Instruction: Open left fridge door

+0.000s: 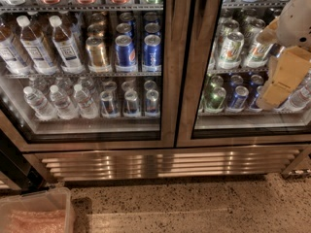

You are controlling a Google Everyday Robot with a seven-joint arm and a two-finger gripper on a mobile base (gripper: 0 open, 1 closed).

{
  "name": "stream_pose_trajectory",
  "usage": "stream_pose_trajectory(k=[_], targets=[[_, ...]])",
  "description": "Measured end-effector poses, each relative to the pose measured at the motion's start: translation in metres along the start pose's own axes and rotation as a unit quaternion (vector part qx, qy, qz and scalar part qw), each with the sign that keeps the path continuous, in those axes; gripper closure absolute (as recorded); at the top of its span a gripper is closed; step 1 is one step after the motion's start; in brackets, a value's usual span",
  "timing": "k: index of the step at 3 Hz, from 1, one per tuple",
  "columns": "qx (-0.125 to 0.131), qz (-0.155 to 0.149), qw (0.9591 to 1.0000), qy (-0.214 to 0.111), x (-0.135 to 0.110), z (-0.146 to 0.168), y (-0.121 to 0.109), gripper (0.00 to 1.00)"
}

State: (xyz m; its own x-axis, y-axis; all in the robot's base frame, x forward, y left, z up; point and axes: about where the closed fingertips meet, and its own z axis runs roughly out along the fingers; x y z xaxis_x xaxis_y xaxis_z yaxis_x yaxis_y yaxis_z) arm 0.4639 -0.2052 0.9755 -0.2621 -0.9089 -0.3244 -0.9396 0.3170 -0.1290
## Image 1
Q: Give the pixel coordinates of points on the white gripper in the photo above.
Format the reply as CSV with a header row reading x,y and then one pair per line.
x,y
296,23

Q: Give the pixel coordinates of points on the blue can lower left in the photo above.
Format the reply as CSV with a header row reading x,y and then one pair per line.
x,y
236,102

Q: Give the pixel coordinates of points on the slim energy can middle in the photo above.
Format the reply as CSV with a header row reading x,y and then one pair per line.
x,y
131,104

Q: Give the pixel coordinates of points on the glass fridge door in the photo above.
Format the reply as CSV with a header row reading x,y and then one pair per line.
x,y
210,22
168,20

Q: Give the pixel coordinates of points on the green soda can front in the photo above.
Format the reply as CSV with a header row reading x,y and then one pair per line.
x,y
215,100

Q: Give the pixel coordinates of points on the white 7up can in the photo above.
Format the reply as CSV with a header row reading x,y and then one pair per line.
x,y
229,56
256,55

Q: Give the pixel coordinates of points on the blue can lower middle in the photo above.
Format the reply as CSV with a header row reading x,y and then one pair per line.
x,y
252,105

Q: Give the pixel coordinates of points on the clear water bottle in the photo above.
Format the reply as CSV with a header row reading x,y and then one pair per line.
x,y
63,103
42,107
85,101

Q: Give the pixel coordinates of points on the brown tea bottle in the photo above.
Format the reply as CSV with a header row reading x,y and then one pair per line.
x,y
66,46
12,51
37,46

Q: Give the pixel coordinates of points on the clear water bottle middle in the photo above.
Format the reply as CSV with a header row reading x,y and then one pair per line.
x,y
63,103

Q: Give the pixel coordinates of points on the steel fridge bottom grille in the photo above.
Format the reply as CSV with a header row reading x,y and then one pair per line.
x,y
107,165

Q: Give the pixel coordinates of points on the blue pepsi can front left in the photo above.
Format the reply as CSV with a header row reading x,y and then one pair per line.
x,y
125,54

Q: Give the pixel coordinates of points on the blue pepsi can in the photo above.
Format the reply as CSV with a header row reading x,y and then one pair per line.
x,y
125,54
151,53

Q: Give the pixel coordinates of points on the slim energy can left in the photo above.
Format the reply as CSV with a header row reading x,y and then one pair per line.
x,y
109,107

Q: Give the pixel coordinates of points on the water bottle right fridge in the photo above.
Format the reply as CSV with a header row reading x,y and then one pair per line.
x,y
299,98

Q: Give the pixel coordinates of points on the blue pepsi can front right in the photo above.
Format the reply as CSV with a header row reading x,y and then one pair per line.
x,y
151,53

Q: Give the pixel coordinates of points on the brown tea bottle middle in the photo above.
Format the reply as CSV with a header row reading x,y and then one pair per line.
x,y
37,46

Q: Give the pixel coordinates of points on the clear plastic storage bin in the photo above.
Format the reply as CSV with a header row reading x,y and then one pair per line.
x,y
48,211

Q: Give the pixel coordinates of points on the clear water bottle right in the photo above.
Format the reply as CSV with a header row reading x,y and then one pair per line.
x,y
85,101

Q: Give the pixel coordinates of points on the slim energy can right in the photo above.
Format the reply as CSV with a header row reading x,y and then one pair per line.
x,y
152,103

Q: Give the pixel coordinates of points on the slim energy can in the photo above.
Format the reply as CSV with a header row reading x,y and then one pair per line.
x,y
131,104
152,103
109,107

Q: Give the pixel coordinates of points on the white 7up can right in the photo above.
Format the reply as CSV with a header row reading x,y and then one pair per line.
x,y
256,55

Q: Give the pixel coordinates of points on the brown tea bottle left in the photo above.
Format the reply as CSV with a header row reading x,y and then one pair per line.
x,y
12,51

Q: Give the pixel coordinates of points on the gold soda can front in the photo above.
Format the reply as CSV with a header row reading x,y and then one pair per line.
x,y
98,55

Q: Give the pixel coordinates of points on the white 7up can left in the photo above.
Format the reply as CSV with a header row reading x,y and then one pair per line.
x,y
229,56

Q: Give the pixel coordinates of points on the brown tea bottle right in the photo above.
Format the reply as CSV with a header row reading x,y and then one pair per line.
x,y
66,46

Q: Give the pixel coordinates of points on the clear water bottle left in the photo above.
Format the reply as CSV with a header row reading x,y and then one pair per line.
x,y
42,107

